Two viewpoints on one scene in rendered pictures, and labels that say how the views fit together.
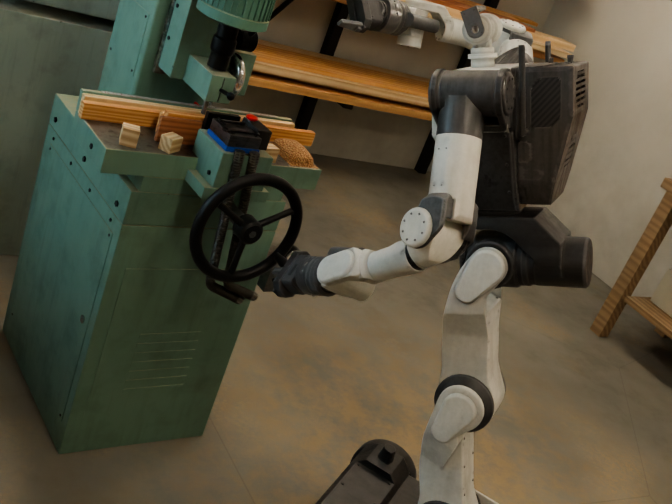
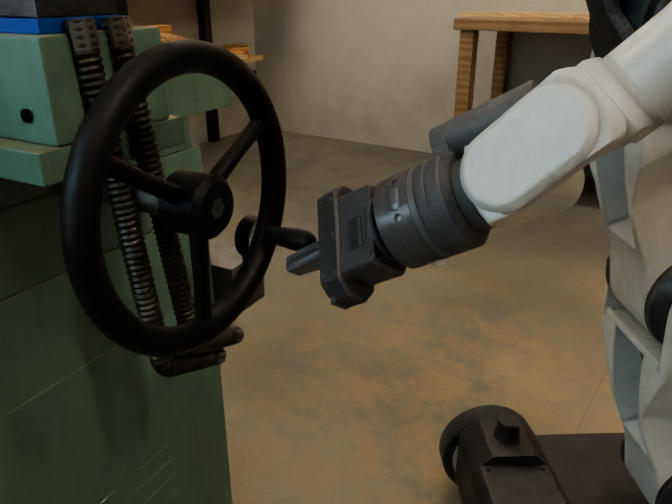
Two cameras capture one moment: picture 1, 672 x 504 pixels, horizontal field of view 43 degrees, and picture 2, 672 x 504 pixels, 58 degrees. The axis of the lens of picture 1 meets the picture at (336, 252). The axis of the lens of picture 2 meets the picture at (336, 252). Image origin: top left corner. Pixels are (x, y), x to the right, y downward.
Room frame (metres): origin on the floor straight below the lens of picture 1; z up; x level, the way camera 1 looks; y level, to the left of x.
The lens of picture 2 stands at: (1.26, 0.26, 1.00)
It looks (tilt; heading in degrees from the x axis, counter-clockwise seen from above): 24 degrees down; 341
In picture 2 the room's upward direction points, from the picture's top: straight up
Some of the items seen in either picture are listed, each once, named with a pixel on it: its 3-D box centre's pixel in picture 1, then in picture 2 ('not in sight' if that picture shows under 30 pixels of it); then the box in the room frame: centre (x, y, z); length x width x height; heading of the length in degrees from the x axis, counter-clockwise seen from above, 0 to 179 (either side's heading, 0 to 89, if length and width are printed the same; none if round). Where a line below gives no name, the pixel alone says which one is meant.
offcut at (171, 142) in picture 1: (170, 142); not in sight; (1.87, 0.45, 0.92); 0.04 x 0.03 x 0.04; 163
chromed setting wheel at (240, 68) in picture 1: (230, 75); not in sight; (2.24, 0.44, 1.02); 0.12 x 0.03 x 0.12; 43
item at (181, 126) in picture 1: (202, 133); not in sight; (1.97, 0.41, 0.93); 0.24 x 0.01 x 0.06; 133
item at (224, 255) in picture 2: (270, 268); (219, 275); (2.14, 0.15, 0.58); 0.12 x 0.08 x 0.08; 43
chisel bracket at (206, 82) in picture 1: (208, 82); not in sight; (2.08, 0.45, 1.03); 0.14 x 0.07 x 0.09; 43
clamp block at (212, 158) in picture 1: (230, 160); (62, 78); (1.92, 0.31, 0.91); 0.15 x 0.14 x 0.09; 133
